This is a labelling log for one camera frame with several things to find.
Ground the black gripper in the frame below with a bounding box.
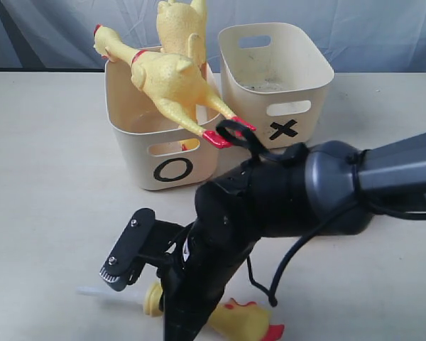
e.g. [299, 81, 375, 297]
[155, 212, 263, 341]

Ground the rubber chicken head with tube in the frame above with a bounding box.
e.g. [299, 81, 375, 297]
[76, 282, 285, 341]

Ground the whole rubber chicken face down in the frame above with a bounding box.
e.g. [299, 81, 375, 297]
[93, 24, 256, 148]

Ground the whole rubber chicken beak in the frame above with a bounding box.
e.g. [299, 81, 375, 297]
[145, 1, 207, 140]

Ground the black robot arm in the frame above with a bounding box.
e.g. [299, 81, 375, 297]
[161, 121, 426, 340]

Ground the cream bin marked O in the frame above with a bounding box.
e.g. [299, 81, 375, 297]
[105, 60, 219, 190]

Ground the cream bin marked X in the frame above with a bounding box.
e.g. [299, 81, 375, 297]
[218, 23, 334, 148]

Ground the grey backdrop curtain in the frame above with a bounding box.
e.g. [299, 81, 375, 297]
[0, 1, 426, 72]

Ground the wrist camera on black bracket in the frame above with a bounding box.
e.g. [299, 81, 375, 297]
[99, 208, 184, 292]

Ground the black cable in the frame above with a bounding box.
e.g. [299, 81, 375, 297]
[215, 119, 426, 308]

